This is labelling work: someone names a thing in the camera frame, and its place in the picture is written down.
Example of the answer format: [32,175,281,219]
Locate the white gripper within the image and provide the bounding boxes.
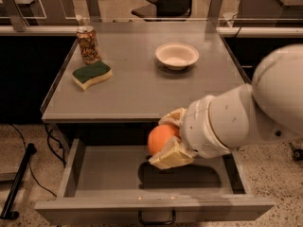
[148,94,236,170]

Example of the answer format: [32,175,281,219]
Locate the orange fruit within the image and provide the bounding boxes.
[148,125,179,156]

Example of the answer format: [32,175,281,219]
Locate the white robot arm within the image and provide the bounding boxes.
[150,44,303,169]

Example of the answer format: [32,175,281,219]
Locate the grey open top drawer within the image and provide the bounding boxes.
[35,139,274,225]

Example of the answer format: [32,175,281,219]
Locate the grey cabinet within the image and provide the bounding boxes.
[43,21,248,124]

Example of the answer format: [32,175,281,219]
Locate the white paper bowl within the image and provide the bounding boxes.
[155,43,200,71]

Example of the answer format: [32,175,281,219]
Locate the green yellow sponge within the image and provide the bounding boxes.
[72,61,113,90]

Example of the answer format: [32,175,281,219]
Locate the black caster wheel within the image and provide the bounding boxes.
[289,143,303,161]

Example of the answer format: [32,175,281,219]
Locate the orange patterned drink can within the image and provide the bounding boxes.
[77,26,101,64]

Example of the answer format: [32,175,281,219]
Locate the black office chair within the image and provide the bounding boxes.
[132,0,192,21]

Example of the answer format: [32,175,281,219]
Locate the black floor stand bar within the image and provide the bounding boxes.
[0,143,36,220]

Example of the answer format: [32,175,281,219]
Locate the black drawer handle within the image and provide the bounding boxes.
[137,209,177,227]

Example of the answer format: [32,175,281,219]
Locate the black floor cable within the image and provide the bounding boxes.
[9,123,67,198]

